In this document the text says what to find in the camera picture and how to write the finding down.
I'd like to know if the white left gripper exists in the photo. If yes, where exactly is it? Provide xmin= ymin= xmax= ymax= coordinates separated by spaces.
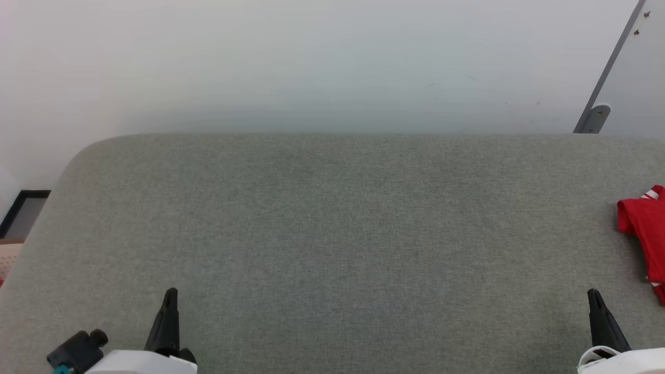
xmin=86 ymin=287 xmax=198 ymax=374

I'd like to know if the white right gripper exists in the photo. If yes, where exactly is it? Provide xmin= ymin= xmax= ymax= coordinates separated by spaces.
xmin=578 ymin=289 xmax=665 ymax=374

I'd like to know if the red and white basketball jersey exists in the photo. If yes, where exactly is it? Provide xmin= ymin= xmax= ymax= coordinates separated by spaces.
xmin=617 ymin=185 xmax=665 ymax=306

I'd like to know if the grey fabric sofa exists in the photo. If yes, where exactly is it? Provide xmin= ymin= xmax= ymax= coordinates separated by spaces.
xmin=0 ymin=133 xmax=665 ymax=374

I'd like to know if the beige perforated laundry basket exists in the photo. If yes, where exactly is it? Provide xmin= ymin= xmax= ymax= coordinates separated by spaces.
xmin=0 ymin=239 xmax=25 ymax=288

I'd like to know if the white right gripper cable loop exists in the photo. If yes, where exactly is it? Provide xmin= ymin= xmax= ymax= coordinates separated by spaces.
xmin=577 ymin=345 xmax=620 ymax=371

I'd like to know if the grey metal bracket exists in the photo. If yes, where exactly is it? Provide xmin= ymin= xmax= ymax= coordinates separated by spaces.
xmin=581 ymin=104 xmax=611 ymax=135
xmin=573 ymin=0 xmax=648 ymax=135

